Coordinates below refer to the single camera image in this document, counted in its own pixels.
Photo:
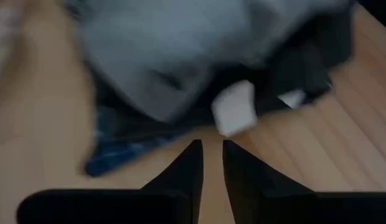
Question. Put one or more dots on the dark grey garment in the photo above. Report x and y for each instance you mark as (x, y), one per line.
(299, 71)

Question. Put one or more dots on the blue plaid pajama pants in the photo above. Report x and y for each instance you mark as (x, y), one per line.
(118, 149)

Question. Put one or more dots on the light grey small cloth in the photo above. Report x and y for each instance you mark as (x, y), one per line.
(168, 46)

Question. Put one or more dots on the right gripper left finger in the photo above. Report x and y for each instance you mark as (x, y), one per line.
(180, 180)

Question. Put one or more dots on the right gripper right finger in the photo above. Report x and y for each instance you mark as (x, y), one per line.
(258, 186)

